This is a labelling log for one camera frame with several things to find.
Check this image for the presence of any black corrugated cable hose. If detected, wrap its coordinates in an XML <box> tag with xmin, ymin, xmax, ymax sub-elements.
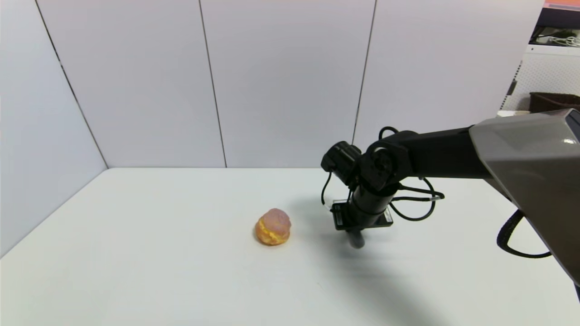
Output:
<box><xmin>496</xmin><ymin>210</ymin><xmax>552</xmax><ymax>259</ymax></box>

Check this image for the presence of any dark brown woven basket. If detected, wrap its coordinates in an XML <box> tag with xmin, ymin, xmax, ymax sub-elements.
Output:
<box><xmin>529</xmin><ymin>92</ymin><xmax>580</xmax><ymax>114</ymax></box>

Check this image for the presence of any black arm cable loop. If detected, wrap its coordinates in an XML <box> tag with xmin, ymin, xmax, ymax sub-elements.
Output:
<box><xmin>322</xmin><ymin>127</ymin><xmax>445</xmax><ymax>222</ymax></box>

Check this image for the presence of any white cable bundle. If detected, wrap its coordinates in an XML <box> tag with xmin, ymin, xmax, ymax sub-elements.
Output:
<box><xmin>546</xmin><ymin>35</ymin><xmax>580</xmax><ymax>47</ymax></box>

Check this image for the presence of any cream puff bread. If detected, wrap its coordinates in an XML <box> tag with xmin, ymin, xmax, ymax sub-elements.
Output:
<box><xmin>255</xmin><ymin>208</ymin><xmax>291</xmax><ymax>246</ymax></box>

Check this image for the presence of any white perforated pegboard panel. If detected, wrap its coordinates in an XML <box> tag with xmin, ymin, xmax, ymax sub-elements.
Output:
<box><xmin>501</xmin><ymin>53</ymin><xmax>580</xmax><ymax>112</ymax></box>

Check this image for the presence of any dark shelf unit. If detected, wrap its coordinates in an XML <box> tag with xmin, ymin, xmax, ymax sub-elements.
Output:
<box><xmin>528</xmin><ymin>0</ymin><xmax>580</xmax><ymax>46</ymax></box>

